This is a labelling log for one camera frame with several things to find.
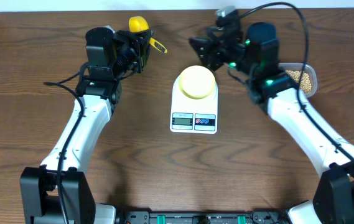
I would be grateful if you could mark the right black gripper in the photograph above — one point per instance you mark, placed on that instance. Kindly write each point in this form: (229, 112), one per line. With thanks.
(213, 49)

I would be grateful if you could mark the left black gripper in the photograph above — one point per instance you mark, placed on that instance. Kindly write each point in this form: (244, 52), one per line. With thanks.
(128, 40)

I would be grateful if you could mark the yellow measuring scoop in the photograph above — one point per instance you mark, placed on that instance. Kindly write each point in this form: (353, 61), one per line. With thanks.
(138, 24)

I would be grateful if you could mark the pale yellow bowl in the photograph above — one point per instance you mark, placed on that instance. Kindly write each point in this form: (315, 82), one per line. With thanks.
(196, 82)

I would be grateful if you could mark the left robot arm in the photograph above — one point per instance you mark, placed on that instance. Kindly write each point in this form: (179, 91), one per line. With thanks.
(57, 191)

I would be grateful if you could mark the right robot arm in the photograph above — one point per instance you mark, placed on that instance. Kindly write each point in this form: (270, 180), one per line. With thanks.
(255, 53)

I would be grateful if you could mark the white digital kitchen scale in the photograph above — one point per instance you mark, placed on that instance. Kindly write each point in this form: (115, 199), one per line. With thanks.
(188, 115)

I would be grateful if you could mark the soybeans in container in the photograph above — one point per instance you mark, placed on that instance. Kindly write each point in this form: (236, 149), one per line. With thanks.
(303, 79)

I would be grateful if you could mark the clear plastic container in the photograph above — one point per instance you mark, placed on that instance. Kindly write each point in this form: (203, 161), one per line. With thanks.
(307, 69)

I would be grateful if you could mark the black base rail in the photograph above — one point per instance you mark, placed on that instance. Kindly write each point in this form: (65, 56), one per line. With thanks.
(255, 217)

